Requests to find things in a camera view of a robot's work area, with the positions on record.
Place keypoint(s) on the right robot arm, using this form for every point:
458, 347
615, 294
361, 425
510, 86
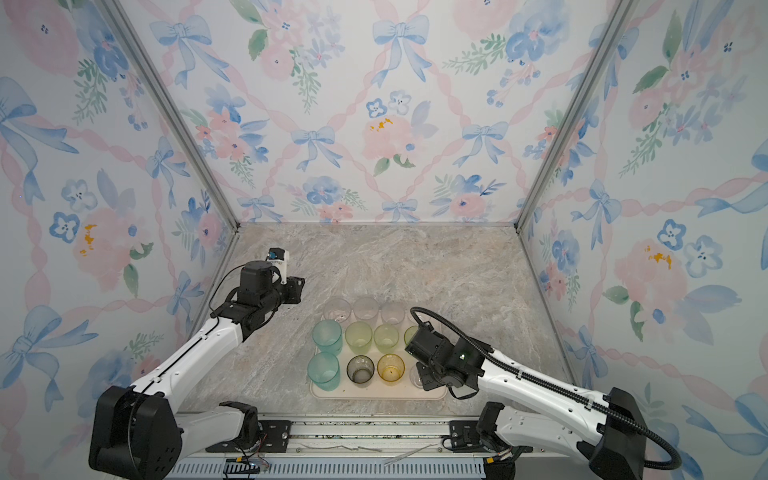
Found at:
532, 410

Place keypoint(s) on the yellow glass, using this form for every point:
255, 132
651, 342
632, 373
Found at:
390, 368

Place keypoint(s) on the aluminium corner post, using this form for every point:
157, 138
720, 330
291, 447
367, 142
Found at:
119, 22
609, 39

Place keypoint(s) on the bright green smooth tumbler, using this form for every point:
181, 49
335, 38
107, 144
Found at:
409, 334

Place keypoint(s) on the aluminium front rail frame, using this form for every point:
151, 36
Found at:
352, 450

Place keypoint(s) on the small clear glass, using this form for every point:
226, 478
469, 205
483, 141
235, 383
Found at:
415, 378

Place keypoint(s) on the teal textured tumbler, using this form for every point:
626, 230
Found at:
327, 336
324, 371

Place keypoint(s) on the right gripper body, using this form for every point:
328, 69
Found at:
431, 379

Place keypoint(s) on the beige plastic tray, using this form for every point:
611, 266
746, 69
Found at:
376, 389

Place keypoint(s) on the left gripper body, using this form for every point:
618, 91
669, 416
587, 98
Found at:
282, 294

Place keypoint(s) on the dark grey glass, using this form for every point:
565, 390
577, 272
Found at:
360, 370

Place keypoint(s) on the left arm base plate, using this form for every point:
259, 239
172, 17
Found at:
272, 437

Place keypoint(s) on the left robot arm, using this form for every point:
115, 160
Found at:
139, 432

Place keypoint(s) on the right aluminium corner post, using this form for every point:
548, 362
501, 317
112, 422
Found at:
609, 39

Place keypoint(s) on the clear textured tumbler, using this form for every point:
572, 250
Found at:
337, 309

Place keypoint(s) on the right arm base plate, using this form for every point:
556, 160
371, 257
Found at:
463, 437

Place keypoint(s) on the left aluminium corner post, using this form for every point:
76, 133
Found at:
119, 22

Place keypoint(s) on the clear smooth tall tumbler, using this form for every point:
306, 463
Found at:
366, 309

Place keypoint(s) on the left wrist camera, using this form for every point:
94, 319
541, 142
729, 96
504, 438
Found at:
279, 257

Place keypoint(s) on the light green textured tumbler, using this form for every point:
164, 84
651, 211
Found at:
386, 338
359, 337

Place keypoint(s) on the frosted clear tumbler back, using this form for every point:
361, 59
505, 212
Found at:
393, 313

